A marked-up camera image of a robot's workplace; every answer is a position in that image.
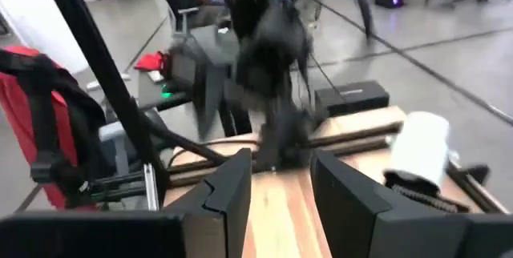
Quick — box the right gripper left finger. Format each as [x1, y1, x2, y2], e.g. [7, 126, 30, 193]
[0, 148, 252, 258]

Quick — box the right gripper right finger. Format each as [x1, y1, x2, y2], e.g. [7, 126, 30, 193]
[310, 148, 513, 258]

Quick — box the white cup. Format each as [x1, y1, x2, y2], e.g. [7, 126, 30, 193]
[383, 111, 452, 190]

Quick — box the silver aluminium extrusion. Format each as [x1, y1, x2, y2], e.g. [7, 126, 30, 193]
[143, 163, 161, 212]

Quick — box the black cardboard box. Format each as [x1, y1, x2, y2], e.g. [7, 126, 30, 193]
[314, 80, 390, 118]

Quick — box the red cloth item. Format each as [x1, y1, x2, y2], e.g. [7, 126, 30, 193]
[133, 50, 170, 74]

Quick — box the black desk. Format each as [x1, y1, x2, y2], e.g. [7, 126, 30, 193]
[138, 25, 241, 139]

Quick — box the black table leg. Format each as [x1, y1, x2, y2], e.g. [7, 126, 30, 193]
[346, 0, 376, 46]

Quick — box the red and black backpack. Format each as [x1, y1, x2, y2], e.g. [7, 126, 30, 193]
[0, 45, 107, 211]

